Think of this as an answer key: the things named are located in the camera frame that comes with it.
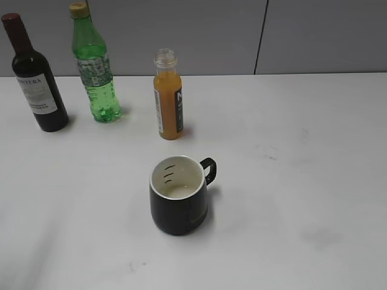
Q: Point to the black mug white interior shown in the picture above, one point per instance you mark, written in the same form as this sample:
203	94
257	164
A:
178	193

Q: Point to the orange juice bottle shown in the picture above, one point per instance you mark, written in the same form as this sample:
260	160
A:
168	95

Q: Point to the green plastic soda bottle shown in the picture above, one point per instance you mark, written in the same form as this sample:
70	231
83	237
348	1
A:
90	52

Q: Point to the red wine bottle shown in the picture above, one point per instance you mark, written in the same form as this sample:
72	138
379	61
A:
35	77

